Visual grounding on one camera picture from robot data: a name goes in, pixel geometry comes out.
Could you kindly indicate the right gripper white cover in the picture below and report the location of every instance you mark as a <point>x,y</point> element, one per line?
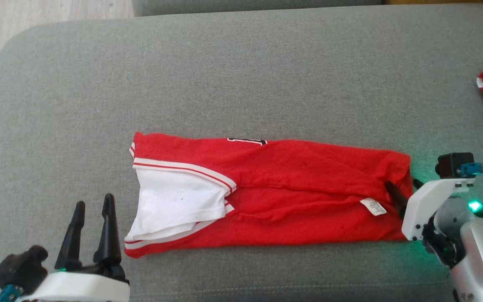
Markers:
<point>419,209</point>

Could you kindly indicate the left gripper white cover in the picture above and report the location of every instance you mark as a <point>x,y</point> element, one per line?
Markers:
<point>82,287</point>

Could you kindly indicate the red jersey white sleeves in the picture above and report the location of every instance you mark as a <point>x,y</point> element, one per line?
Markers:
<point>300,184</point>

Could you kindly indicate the grey sofa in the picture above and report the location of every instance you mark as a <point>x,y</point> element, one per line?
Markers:
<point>241,75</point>

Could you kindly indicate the grey sofa back cushion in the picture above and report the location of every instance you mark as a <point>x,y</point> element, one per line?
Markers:
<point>254,6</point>

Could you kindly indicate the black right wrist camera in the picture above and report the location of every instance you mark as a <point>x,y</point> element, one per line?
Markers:
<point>453,165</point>

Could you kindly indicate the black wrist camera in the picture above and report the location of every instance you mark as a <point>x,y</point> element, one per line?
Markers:
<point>19,268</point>
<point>453,165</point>

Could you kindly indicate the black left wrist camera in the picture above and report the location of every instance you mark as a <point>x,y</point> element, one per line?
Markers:
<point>19,268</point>

